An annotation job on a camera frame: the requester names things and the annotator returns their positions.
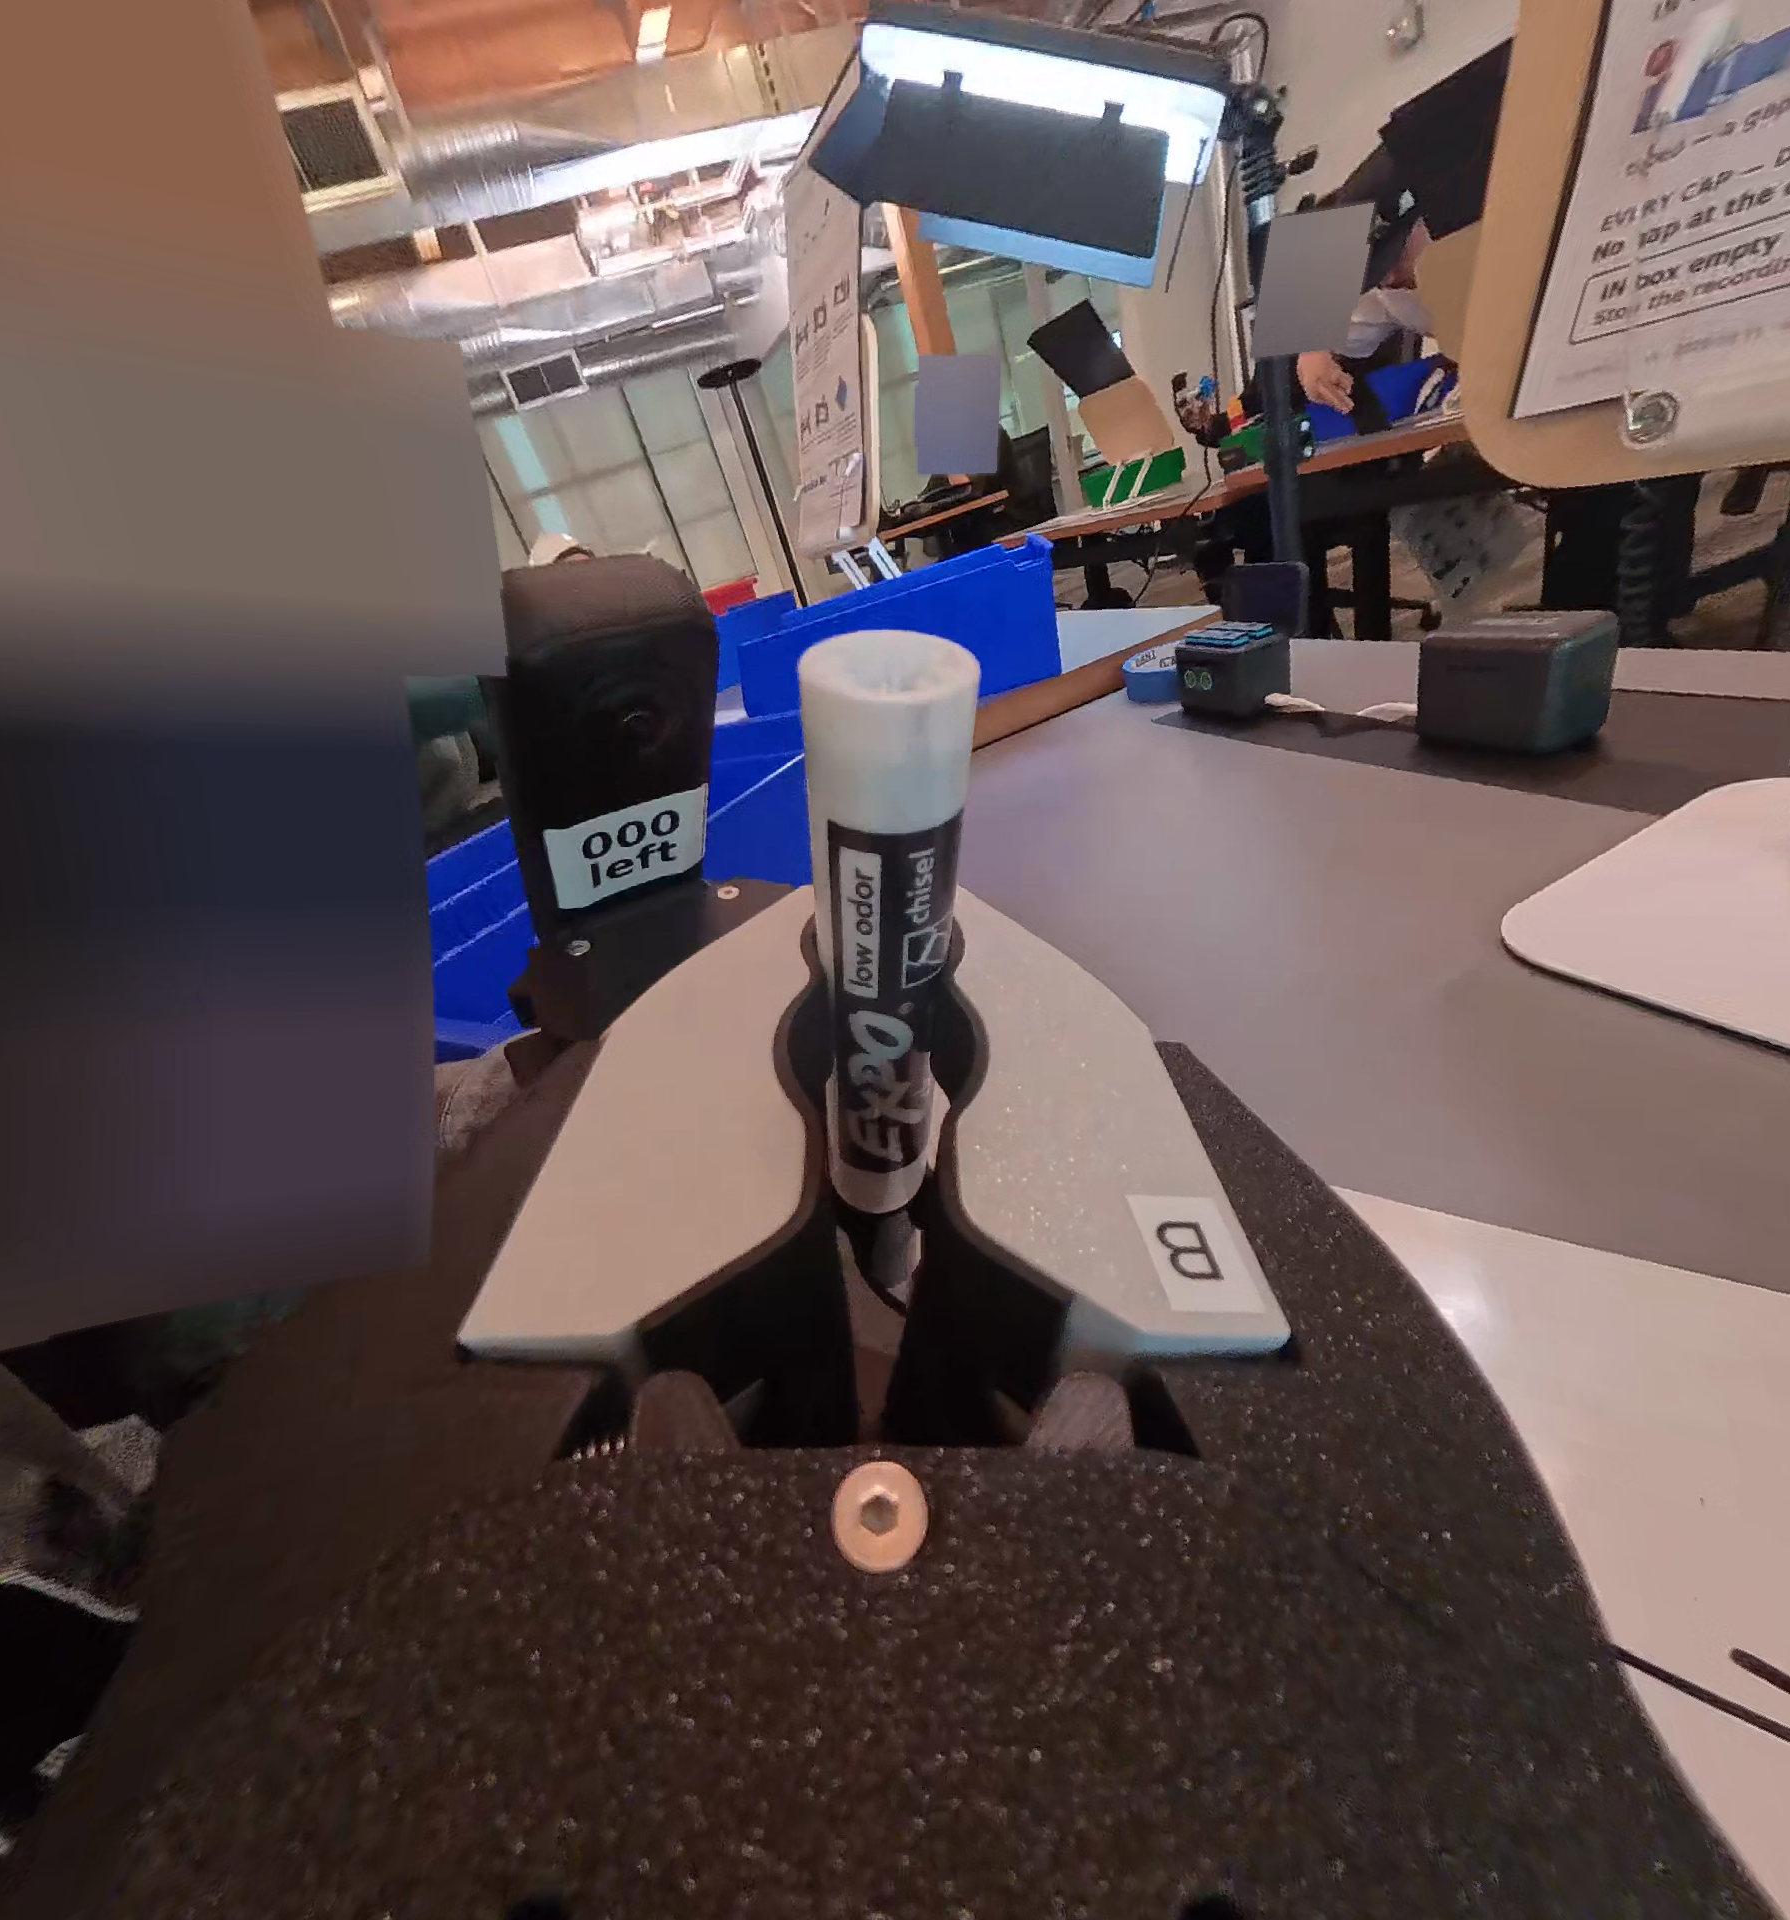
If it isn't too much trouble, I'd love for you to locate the poster stand with sheets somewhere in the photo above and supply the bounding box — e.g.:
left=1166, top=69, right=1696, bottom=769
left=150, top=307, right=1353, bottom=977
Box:
left=781, top=164, right=877, bottom=553

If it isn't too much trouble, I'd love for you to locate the small white whiteboard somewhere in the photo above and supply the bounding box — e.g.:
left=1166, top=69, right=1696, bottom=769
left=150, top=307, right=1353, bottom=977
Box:
left=1331, top=1185, right=1790, bottom=1920

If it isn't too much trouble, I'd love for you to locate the black light stand pole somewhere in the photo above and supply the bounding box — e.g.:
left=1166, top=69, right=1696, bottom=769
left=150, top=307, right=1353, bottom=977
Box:
left=1228, top=13, right=1314, bottom=604

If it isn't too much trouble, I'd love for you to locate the white metal stand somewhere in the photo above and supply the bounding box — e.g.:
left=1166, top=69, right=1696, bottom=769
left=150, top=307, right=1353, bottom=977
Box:
left=1501, top=450, right=1790, bottom=1073

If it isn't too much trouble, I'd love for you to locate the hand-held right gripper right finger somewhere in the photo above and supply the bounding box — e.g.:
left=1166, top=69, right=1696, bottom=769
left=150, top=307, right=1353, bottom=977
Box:
left=901, top=894, right=1299, bottom=1449

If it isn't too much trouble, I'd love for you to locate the black desk mat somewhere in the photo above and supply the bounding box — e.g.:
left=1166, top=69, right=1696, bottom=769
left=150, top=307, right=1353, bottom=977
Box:
left=1152, top=682, right=1741, bottom=820

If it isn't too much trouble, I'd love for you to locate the dark upright device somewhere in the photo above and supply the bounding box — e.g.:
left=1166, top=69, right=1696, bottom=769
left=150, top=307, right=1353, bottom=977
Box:
left=1223, top=562, right=1312, bottom=641

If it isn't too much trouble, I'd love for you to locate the wooden board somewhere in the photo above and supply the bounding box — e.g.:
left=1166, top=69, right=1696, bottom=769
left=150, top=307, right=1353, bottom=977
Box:
left=1458, top=0, right=1790, bottom=490

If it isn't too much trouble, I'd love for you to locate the green box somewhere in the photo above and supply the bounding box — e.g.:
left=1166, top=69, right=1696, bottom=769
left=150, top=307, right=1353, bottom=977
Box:
left=1078, top=444, right=1186, bottom=516

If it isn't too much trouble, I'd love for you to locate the background wooden table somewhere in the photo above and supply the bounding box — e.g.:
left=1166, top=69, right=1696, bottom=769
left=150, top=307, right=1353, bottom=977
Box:
left=880, top=412, right=1475, bottom=602

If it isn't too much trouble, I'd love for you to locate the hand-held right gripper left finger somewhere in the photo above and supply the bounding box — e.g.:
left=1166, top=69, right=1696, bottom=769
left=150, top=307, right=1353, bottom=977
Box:
left=458, top=894, right=857, bottom=1449

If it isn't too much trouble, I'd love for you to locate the black and brown flag panel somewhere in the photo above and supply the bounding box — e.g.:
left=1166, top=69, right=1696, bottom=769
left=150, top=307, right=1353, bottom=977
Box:
left=1028, top=297, right=1181, bottom=461

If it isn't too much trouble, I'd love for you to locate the black dry-erase marker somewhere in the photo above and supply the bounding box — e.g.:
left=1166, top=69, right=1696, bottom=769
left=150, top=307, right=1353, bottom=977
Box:
left=796, top=628, right=982, bottom=1306

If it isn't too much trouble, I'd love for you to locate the black battery charger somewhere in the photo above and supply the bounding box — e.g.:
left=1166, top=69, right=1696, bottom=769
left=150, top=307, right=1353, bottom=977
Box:
left=1177, top=619, right=1296, bottom=722

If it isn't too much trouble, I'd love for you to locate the studio light panel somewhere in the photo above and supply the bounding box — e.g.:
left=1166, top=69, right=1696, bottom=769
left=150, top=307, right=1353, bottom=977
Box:
left=805, top=3, right=1235, bottom=297

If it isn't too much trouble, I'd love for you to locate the dark grey cube box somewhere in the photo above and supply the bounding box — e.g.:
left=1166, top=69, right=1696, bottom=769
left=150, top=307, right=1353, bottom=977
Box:
left=1418, top=610, right=1622, bottom=759

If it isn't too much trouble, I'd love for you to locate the wood-edged table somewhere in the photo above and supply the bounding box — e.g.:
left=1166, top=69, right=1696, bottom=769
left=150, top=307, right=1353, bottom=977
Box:
left=970, top=606, right=1229, bottom=752

